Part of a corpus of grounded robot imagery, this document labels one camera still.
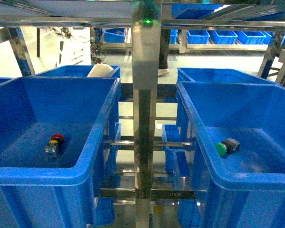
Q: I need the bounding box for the green mushroom push button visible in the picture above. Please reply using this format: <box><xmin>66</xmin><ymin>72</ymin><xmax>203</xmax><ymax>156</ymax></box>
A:
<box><xmin>215</xmin><ymin>138</ymin><xmax>240</xmax><ymax>157</ymax></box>

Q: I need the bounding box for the red mushroom push button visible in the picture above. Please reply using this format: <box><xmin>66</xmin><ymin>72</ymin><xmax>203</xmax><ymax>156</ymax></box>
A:
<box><xmin>44</xmin><ymin>133</ymin><xmax>65</xmax><ymax>161</ymax></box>

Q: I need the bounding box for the rear right blue bin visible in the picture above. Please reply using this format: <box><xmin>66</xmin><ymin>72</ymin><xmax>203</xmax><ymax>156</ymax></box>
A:
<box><xmin>177</xmin><ymin>67</ymin><xmax>277</xmax><ymax>85</ymax></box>

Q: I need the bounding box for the blue bin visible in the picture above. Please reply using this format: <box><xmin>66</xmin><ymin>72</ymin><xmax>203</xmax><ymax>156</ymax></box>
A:
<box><xmin>176</xmin><ymin>82</ymin><xmax>285</xmax><ymax>228</ymax></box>
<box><xmin>33</xmin><ymin>65</ymin><xmax>122</xmax><ymax>100</ymax></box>
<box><xmin>177</xmin><ymin>67</ymin><xmax>277</xmax><ymax>85</ymax></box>
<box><xmin>0</xmin><ymin>76</ymin><xmax>120</xmax><ymax>228</ymax></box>

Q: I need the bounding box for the white object in bin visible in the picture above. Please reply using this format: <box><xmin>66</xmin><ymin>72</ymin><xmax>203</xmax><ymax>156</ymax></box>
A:
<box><xmin>87</xmin><ymin>64</ymin><xmax>114</xmax><ymax>78</ymax></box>

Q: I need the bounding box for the rear left blue bin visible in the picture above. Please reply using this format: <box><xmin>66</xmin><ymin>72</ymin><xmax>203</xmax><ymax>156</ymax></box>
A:
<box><xmin>33</xmin><ymin>65</ymin><xmax>122</xmax><ymax>100</ymax></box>

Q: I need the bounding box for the front left blue bin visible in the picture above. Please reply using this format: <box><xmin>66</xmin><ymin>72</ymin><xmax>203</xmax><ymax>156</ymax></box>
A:
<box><xmin>0</xmin><ymin>76</ymin><xmax>120</xmax><ymax>228</ymax></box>

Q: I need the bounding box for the front right blue bin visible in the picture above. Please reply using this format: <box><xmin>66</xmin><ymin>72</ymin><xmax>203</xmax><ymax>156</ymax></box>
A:
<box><xmin>176</xmin><ymin>82</ymin><xmax>285</xmax><ymax>228</ymax></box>

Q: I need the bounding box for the steel vertical rack post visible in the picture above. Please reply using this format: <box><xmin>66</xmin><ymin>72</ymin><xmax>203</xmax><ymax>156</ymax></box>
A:
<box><xmin>132</xmin><ymin>0</ymin><xmax>162</xmax><ymax>228</ymax></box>

